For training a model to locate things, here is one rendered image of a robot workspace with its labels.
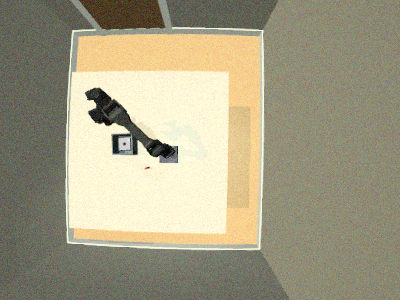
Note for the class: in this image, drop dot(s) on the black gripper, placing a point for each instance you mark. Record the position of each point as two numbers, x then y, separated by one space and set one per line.
106 121

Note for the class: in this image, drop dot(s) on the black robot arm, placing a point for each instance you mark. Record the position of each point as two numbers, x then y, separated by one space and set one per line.
116 114

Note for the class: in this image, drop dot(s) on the white square plate with hole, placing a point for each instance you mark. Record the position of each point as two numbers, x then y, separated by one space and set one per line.
124 143

